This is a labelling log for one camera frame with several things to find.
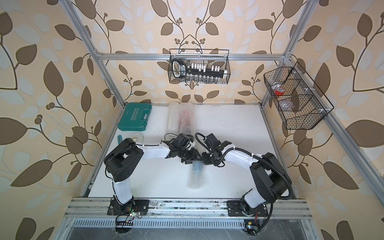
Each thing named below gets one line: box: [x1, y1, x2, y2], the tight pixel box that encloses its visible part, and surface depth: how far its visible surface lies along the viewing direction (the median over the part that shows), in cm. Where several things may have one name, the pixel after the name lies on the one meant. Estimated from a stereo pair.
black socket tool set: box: [171, 58, 228, 79], surface depth 85 cm
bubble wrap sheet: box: [188, 160, 205, 189], surface depth 82 cm
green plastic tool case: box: [117, 102, 152, 132], surface depth 110 cm
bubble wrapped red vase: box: [179, 103, 196, 136], surface depth 106 cm
